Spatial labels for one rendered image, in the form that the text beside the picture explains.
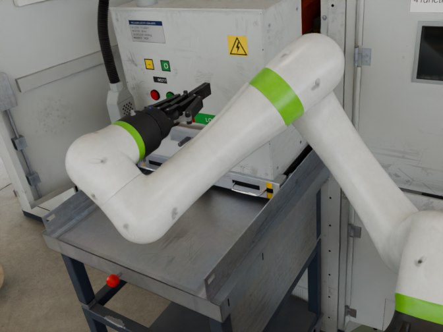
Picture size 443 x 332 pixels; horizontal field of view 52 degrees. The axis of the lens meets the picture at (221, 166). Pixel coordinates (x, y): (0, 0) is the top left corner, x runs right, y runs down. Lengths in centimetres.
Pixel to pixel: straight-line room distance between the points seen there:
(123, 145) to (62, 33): 73
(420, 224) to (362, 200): 18
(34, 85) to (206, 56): 54
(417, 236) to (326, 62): 34
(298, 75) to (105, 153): 37
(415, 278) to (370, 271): 87
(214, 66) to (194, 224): 44
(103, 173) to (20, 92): 72
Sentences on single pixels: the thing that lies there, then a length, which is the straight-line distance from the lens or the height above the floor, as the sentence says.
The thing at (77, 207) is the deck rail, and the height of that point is 87.
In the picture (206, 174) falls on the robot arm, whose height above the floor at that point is 120.
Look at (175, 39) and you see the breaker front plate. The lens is 127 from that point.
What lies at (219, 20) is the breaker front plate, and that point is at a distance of 117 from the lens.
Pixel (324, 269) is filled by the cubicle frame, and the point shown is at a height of 36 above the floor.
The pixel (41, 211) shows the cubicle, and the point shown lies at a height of 12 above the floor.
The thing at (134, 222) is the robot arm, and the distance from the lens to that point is 81.
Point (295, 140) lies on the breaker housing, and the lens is 138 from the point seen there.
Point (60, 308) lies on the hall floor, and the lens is 244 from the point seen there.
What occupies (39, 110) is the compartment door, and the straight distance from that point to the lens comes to 152.
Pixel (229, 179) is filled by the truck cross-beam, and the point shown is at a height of 90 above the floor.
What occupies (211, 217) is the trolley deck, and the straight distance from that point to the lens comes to 130.
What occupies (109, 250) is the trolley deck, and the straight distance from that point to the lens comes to 127.
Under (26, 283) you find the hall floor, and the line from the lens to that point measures 267.
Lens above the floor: 162
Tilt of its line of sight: 30 degrees down
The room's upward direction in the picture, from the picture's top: 7 degrees counter-clockwise
